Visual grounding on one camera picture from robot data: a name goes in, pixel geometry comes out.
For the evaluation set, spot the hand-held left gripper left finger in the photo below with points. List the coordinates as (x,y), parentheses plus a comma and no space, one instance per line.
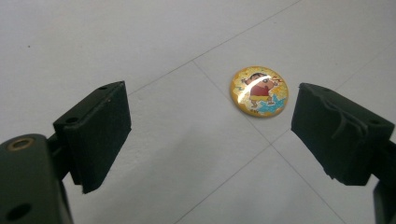
(93,133)

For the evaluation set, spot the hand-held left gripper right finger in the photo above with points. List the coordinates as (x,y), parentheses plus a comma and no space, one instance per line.
(339,137)

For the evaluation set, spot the round yellow cartoon badge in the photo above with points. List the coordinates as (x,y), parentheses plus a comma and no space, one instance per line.
(259,91)

